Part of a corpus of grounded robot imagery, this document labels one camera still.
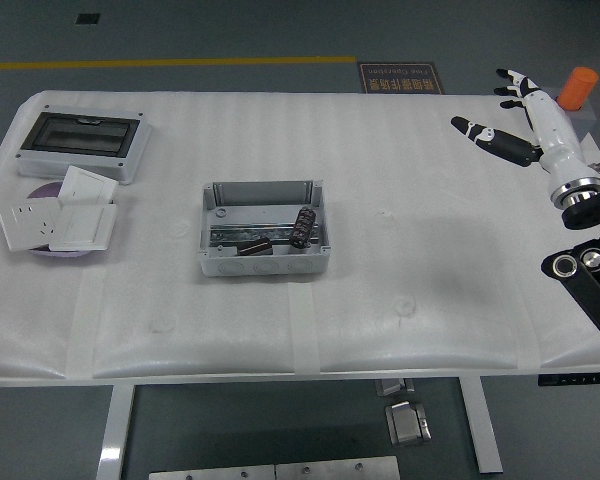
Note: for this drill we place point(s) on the white and black robot right hand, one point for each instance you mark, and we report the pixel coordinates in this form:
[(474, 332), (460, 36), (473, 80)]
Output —
[(555, 135)]

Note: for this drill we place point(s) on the black cylindrical battery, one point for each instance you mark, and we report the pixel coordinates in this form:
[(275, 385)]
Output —
[(254, 246), (302, 226)]

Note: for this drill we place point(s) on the open grey junction box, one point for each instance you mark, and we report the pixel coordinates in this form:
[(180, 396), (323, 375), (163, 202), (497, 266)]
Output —
[(260, 210)]

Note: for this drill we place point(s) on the grey box with dark lid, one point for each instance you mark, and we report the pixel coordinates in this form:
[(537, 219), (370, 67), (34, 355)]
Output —
[(80, 132)]

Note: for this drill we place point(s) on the orange cylinder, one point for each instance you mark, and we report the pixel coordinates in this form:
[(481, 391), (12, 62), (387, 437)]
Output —
[(577, 87)]

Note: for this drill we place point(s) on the black table control panel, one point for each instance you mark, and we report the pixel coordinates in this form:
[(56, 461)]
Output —
[(575, 380)]

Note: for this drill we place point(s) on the white foam mat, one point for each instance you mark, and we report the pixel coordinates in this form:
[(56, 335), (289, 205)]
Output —
[(280, 125)]

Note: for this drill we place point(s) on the white table leg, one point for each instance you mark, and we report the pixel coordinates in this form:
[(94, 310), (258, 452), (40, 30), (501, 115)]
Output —
[(480, 425), (115, 435)]

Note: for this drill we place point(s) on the small metal block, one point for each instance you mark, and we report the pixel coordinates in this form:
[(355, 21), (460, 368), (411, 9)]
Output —
[(390, 387)]

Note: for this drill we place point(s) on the large metal block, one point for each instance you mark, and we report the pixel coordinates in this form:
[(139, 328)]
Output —
[(405, 425)]

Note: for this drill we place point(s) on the dark square floor hatch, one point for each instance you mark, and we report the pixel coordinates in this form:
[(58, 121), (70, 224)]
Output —
[(87, 19)]

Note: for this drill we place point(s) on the grey metal plate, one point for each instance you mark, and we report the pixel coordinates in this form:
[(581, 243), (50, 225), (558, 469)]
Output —
[(210, 473)]

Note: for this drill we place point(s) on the white tape strip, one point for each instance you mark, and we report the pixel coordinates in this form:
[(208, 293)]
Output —
[(84, 325)]

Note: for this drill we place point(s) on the purple plate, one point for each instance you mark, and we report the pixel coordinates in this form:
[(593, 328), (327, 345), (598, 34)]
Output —
[(45, 192)]

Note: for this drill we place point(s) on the white wall switch panel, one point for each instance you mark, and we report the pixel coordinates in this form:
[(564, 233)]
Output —
[(82, 227), (85, 185)]

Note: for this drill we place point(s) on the white wall socket panel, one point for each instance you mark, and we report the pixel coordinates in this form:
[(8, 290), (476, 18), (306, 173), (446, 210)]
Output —
[(27, 225)]

